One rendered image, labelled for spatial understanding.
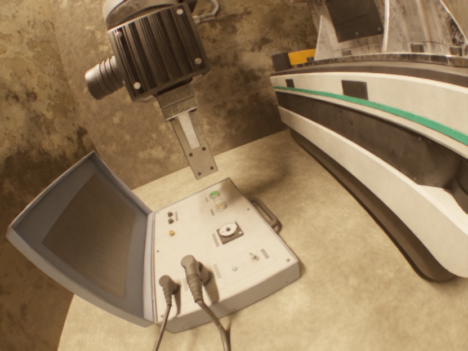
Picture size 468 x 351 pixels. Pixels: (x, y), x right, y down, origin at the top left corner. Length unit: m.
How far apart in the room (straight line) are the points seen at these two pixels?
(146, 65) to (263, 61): 0.79
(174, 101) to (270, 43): 0.82
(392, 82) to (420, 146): 0.08
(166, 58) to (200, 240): 0.36
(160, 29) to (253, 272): 0.41
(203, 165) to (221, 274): 0.21
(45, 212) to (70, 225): 0.05
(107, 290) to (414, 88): 0.51
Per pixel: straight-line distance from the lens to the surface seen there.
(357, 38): 0.58
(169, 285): 0.36
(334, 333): 0.34
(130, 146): 1.05
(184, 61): 0.31
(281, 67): 0.84
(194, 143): 0.37
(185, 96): 0.32
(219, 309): 0.35
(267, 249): 0.36
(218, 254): 0.39
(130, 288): 0.41
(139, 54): 0.31
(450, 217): 0.27
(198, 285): 0.29
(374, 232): 0.45
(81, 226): 0.41
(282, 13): 1.16
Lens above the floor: 0.34
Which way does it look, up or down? 27 degrees down
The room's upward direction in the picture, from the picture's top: 20 degrees counter-clockwise
